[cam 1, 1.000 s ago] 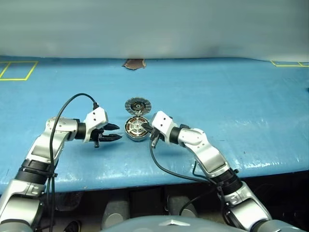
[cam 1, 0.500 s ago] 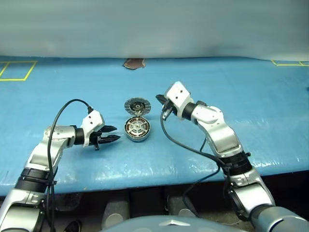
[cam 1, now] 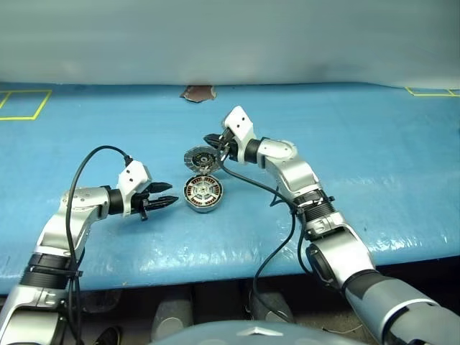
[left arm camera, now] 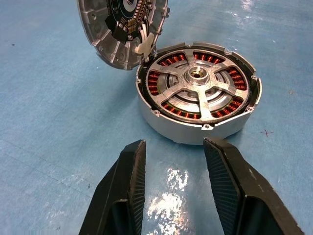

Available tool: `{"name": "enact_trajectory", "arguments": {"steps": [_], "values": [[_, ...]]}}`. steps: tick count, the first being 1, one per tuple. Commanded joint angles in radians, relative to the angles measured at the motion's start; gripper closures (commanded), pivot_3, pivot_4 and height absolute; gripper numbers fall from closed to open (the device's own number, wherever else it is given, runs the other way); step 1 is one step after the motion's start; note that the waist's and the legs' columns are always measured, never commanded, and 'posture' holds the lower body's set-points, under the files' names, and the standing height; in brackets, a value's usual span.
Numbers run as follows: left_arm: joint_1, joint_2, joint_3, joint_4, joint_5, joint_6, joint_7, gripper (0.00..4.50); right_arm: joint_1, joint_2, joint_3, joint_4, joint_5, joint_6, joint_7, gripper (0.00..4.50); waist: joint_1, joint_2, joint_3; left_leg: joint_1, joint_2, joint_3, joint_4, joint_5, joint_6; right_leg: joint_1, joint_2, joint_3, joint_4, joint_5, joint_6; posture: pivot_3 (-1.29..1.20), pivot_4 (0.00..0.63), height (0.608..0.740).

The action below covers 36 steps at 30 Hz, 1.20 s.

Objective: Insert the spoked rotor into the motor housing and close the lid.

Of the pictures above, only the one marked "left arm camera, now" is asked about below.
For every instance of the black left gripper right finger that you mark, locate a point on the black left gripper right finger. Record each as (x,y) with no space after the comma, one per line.
(234,186)

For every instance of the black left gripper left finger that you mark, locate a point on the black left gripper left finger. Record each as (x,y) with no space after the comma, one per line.
(122,186)

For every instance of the silver motor stator housing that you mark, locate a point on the silver motor stator housing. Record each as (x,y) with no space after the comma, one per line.
(185,132)

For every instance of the motor cover with circuit board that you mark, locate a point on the motor cover with circuit board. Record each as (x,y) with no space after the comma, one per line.
(107,36)

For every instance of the blue table cover sheet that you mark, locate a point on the blue table cover sheet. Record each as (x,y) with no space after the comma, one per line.
(49,98)

